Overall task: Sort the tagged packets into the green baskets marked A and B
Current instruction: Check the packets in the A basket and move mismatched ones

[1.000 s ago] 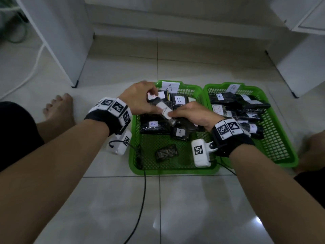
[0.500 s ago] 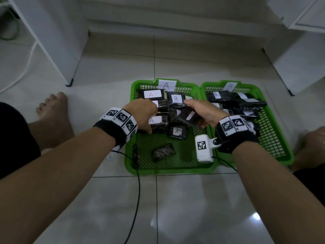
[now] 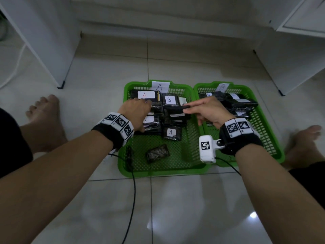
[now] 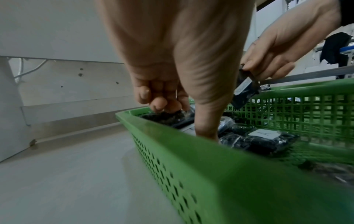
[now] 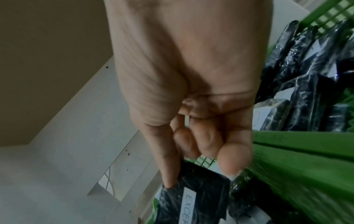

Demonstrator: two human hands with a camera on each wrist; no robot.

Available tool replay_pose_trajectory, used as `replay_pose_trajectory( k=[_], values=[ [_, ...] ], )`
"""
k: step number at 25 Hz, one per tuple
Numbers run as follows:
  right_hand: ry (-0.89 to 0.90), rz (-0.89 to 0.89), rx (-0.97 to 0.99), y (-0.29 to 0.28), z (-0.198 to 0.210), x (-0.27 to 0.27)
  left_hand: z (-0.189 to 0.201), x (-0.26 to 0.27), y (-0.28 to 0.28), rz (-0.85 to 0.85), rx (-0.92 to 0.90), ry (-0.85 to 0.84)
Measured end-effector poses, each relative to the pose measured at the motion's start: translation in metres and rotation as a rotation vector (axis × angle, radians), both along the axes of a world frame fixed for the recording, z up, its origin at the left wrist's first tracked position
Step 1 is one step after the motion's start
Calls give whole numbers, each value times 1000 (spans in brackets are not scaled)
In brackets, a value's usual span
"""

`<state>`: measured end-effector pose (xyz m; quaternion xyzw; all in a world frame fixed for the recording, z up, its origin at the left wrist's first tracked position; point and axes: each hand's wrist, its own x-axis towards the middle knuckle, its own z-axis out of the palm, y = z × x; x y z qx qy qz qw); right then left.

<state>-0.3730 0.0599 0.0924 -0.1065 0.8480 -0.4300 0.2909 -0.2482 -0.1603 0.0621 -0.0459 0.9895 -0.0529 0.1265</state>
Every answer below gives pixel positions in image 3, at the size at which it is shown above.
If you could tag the person's right hand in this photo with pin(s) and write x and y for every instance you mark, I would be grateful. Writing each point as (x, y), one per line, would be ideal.
(210, 111)

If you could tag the person's left hand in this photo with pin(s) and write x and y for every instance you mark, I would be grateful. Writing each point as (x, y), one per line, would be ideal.
(137, 114)

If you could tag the black packet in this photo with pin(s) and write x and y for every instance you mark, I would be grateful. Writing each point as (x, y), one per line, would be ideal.
(175, 115)

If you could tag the green plastic basket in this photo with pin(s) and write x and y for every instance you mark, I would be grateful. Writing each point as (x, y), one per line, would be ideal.
(266, 139)
(162, 172)

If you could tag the person's left forearm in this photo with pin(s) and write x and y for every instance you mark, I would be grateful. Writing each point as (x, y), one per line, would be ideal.
(55, 185)

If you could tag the person's right forearm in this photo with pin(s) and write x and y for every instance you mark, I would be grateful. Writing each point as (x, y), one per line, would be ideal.
(279, 195)

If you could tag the person's left leg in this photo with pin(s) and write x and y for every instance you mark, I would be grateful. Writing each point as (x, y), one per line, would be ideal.
(43, 142)

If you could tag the person's leg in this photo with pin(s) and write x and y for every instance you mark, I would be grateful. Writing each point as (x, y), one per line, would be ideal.
(302, 160)
(43, 142)

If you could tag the person's right foot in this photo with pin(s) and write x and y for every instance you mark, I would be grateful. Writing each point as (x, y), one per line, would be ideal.
(304, 142)

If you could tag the person's right leg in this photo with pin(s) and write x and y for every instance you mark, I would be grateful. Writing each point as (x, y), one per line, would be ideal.
(302, 160)

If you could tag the black wristband with marker tags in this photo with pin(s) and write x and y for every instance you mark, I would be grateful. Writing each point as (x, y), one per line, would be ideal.
(241, 144)
(111, 132)

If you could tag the white desk cabinet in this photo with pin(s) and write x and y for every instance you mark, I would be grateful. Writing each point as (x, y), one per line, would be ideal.
(292, 60)

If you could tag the white desk side panel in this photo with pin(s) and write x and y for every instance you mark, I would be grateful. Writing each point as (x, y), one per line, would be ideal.
(45, 38)

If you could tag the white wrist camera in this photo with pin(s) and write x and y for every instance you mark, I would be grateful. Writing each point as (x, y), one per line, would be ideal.
(207, 155)
(113, 151)

